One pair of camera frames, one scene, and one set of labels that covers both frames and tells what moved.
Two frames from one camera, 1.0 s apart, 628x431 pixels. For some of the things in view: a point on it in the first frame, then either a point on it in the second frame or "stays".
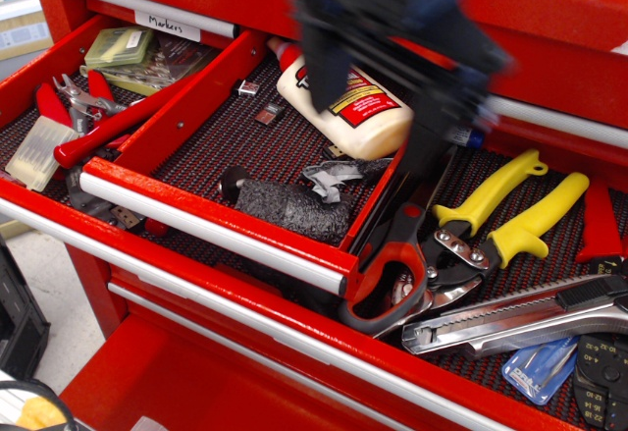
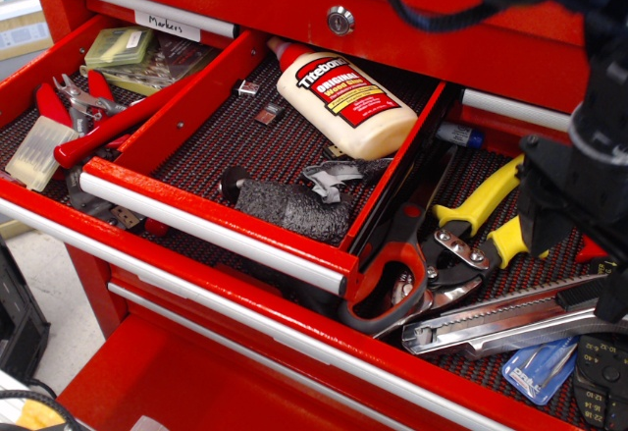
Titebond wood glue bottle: (371, 121) stays
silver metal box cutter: (594, 308) stays
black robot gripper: (423, 8) to (581, 185)
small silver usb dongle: (247, 87) stays
